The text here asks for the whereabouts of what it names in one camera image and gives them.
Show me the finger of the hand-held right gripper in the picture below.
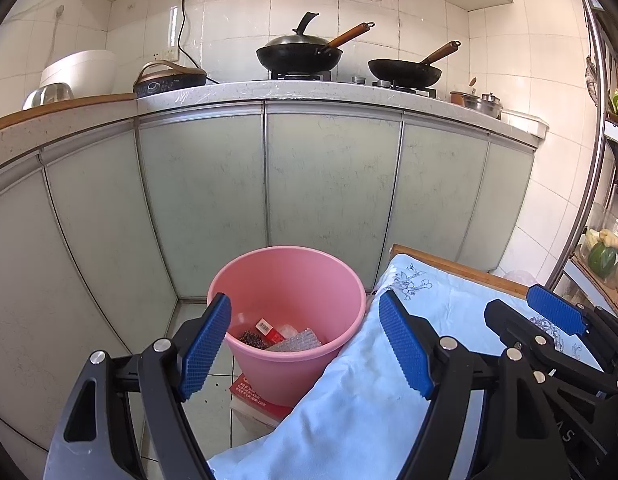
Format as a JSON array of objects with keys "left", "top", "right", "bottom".
[
  {"left": 526, "top": 284, "right": 618, "bottom": 376},
  {"left": 484, "top": 299, "right": 618, "bottom": 396}
]

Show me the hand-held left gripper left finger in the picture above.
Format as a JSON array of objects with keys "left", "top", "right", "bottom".
[{"left": 43, "top": 292, "right": 232, "bottom": 480}]

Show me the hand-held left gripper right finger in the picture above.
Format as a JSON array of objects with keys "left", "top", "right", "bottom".
[{"left": 378, "top": 290, "right": 572, "bottom": 480}]

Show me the steel wool scourer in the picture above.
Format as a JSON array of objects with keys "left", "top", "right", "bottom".
[{"left": 237, "top": 328, "right": 266, "bottom": 349}]

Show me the red white medicine box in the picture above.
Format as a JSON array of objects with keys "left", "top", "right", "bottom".
[{"left": 255, "top": 317, "right": 290, "bottom": 342}]

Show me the pink plastic bucket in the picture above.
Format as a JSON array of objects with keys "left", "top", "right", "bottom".
[{"left": 207, "top": 245, "right": 368, "bottom": 408}]

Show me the clear plastic container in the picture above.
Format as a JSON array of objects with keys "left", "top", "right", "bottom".
[{"left": 578, "top": 201, "right": 618, "bottom": 292}]

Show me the green squash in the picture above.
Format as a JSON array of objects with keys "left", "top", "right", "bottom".
[{"left": 587, "top": 242, "right": 618, "bottom": 277}]

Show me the red book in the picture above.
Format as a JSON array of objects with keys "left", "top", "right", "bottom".
[{"left": 230, "top": 372, "right": 296, "bottom": 422}]

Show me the wooden table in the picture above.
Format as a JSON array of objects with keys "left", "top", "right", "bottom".
[{"left": 390, "top": 243, "right": 533, "bottom": 302}]

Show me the blue floral cloth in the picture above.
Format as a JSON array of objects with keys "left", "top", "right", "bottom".
[{"left": 207, "top": 253, "right": 606, "bottom": 480}]

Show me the metal shelf rack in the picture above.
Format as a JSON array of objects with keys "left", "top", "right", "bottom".
[{"left": 545, "top": 0, "right": 618, "bottom": 321}]

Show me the white rectangular tray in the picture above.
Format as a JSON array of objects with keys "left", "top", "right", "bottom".
[{"left": 501, "top": 108, "right": 550, "bottom": 141}]

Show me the steel basin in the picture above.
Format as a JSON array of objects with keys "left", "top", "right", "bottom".
[{"left": 461, "top": 92, "right": 504, "bottom": 121}]

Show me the dark electric cooker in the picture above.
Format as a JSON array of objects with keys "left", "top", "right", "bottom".
[{"left": 133, "top": 59, "right": 208, "bottom": 100}]

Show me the gas stove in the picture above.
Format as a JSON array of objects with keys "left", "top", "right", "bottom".
[{"left": 266, "top": 71, "right": 438, "bottom": 99}]

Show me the steel bowl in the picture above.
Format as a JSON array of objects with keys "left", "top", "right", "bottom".
[{"left": 22, "top": 85, "right": 73, "bottom": 111}]

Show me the white rice cooker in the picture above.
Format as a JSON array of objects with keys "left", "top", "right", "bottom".
[{"left": 40, "top": 49, "right": 119, "bottom": 99}]

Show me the steel wok lid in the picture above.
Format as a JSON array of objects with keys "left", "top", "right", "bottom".
[{"left": 263, "top": 11, "right": 330, "bottom": 51}]

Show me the hanging wire strainer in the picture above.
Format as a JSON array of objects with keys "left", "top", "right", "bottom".
[{"left": 585, "top": 54, "right": 603, "bottom": 107}]

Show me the black wok wooden handle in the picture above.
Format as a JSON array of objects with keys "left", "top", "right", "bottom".
[
  {"left": 256, "top": 22, "right": 376, "bottom": 75},
  {"left": 367, "top": 40, "right": 462, "bottom": 89}
]

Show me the black power cable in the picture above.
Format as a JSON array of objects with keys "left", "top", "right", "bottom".
[{"left": 177, "top": 0, "right": 220, "bottom": 86}]

